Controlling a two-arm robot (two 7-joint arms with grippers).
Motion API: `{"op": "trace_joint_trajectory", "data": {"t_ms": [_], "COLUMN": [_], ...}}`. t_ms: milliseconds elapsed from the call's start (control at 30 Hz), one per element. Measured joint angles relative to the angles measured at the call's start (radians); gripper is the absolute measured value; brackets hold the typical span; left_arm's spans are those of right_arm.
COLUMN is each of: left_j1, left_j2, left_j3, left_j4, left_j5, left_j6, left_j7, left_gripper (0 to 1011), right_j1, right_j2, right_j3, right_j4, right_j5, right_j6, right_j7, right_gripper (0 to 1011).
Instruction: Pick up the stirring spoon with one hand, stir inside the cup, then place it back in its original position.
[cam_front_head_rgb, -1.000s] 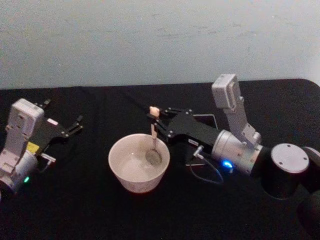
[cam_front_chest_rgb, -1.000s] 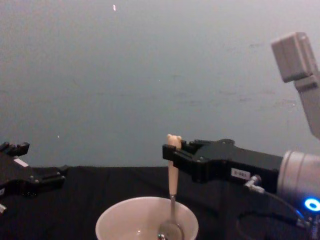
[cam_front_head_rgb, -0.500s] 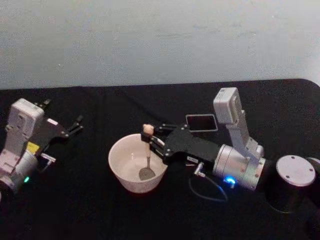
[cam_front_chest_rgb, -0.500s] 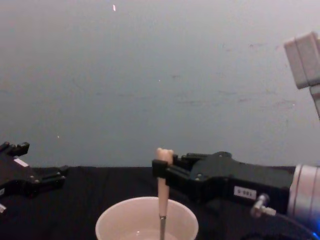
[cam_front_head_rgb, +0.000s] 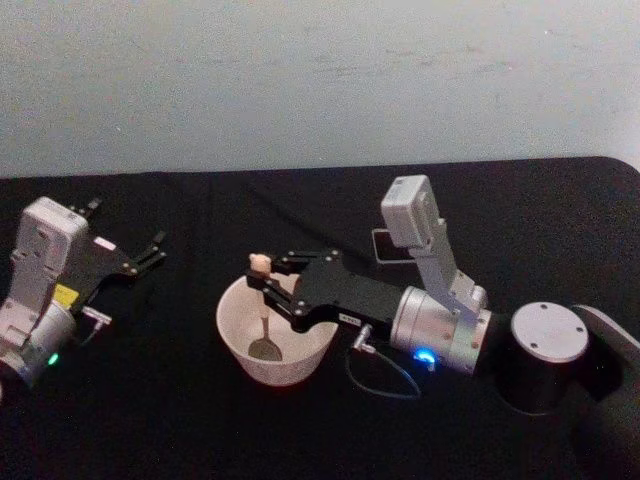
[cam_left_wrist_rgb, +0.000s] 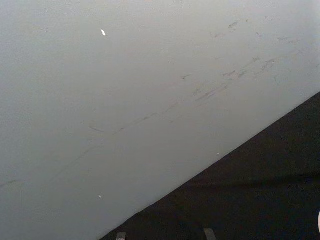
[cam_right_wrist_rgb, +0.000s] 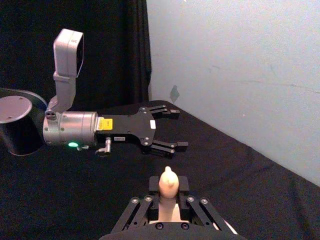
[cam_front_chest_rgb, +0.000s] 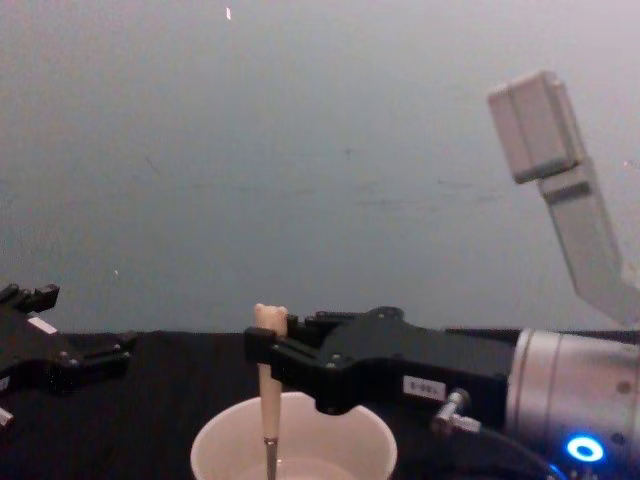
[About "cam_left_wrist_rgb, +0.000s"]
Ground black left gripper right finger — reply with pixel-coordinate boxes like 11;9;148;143
203;227;216;240

